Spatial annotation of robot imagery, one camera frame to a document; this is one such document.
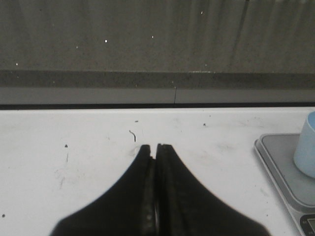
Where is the grey digital kitchen scale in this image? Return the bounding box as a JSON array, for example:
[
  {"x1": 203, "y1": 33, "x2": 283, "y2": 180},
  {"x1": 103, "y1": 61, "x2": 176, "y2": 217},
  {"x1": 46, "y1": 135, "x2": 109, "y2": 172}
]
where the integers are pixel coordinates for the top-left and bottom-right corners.
[{"x1": 254, "y1": 133, "x2": 315, "y2": 236}]

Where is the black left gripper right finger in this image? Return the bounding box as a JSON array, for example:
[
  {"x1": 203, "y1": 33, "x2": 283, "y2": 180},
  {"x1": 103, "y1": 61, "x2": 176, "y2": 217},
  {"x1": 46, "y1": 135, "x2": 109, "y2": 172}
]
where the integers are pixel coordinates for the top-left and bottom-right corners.
[{"x1": 156, "y1": 144, "x2": 269, "y2": 236}]

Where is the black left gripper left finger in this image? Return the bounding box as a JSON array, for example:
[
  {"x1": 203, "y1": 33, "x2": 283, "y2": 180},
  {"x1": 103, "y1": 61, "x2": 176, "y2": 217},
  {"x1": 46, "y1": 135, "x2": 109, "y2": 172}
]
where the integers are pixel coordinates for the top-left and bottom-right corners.
[{"x1": 51, "y1": 145, "x2": 157, "y2": 236}]

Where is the light blue plastic cup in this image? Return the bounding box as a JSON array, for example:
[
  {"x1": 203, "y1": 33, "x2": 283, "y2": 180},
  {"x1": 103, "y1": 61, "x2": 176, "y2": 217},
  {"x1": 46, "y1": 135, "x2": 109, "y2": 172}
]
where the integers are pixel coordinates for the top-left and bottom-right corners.
[{"x1": 293, "y1": 112, "x2": 315, "y2": 178}]

